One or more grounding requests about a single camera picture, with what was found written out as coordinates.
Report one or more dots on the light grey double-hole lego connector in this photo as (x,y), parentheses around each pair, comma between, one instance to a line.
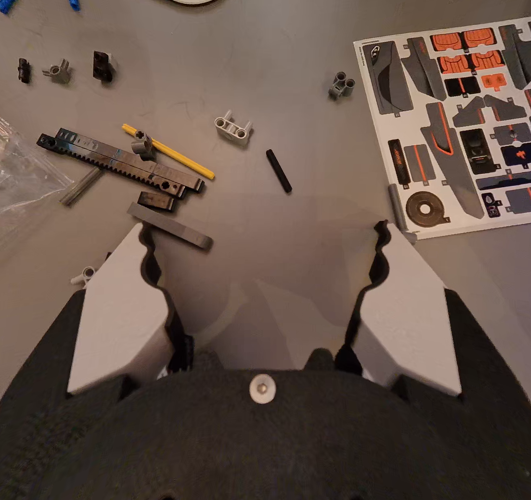
(233,129)

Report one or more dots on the clear plastic bag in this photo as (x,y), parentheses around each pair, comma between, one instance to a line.
(25,176)

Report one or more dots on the grey lego axle connector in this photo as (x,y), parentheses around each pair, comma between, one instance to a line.
(143,145)

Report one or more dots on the grey angled lego connector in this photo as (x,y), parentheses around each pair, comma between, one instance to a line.
(59,73)

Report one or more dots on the light grey lego pin connector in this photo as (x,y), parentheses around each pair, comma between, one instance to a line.
(85,275)

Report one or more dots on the black lego pin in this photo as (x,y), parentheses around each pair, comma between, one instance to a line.
(24,70)

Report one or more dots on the short black lego beam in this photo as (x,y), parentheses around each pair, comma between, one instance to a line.
(157,201)

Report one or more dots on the short black lego axle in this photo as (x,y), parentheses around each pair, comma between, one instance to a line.
(278,171)

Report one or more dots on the black lego connector block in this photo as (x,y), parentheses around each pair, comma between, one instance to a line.
(101,66)

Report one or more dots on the yellow lego axle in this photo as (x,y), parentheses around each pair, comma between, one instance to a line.
(182,161)

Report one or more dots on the dark grey double lego connector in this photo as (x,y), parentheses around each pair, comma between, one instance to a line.
(342,85)

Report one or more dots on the grey lego beam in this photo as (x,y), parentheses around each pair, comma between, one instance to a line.
(170,228)

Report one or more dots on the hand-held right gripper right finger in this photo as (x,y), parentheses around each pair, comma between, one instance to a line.
(406,313)

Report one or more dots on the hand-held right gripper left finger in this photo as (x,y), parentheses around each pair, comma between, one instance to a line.
(120,309)

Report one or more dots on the lego sticker sheet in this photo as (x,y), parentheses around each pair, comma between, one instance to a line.
(456,135)

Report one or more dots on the grey lego axle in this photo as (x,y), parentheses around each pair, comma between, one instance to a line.
(81,185)
(398,209)

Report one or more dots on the black gear rack beams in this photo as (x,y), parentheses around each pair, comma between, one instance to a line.
(137,160)

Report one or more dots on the black lego gear rack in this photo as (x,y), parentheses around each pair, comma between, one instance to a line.
(103,164)

